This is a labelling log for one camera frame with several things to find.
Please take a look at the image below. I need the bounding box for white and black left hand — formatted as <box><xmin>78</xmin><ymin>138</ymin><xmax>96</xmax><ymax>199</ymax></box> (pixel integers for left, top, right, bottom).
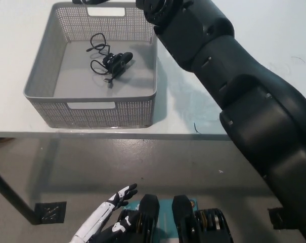
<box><xmin>69</xmin><ymin>183</ymin><xmax>138</xmax><ymax>243</ymax></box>

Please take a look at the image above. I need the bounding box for black and white right hand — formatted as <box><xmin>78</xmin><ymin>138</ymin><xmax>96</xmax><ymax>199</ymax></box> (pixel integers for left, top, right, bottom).
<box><xmin>72</xmin><ymin>0</ymin><xmax>110</xmax><ymax>5</ymax></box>

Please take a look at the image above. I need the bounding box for black webcam with cable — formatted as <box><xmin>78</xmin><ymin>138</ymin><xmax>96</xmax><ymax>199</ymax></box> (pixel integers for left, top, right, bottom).
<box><xmin>86</xmin><ymin>32</ymin><xmax>134</xmax><ymax>89</ymax></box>

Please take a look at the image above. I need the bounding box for black floor tape patch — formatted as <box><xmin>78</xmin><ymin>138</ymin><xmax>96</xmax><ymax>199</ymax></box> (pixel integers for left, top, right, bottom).
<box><xmin>35</xmin><ymin>201</ymin><xmax>67</xmax><ymax>226</ymax></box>

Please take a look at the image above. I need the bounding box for black left body block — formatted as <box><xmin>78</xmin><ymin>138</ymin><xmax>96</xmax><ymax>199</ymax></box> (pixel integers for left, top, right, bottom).
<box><xmin>117</xmin><ymin>194</ymin><xmax>161</xmax><ymax>243</ymax></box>

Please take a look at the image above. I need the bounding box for black body block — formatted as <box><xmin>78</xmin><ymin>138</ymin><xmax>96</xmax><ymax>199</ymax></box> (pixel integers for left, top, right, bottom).
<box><xmin>172</xmin><ymin>194</ymin><xmax>234</xmax><ymax>243</ymax></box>
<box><xmin>117</xmin><ymin>194</ymin><xmax>161</xmax><ymax>243</ymax></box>

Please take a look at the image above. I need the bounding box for black slanted table leg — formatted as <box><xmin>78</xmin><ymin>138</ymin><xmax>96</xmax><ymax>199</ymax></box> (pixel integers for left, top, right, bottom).
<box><xmin>0</xmin><ymin>164</ymin><xmax>41</xmax><ymax>226</ymax></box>

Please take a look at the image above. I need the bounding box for grey perforated plastic basket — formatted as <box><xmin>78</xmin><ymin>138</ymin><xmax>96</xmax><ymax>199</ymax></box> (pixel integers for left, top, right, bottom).
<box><xmin>22</xmin><ymin>2</ymin><xmax>159</xmax><ymax>129</ymax></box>

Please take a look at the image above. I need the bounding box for black right body block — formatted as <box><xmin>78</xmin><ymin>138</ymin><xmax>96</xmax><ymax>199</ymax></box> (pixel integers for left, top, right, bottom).
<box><xmin>172</xmin><ymin>194</ymin><xmax>234</xmax><ymax>243</ymax></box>

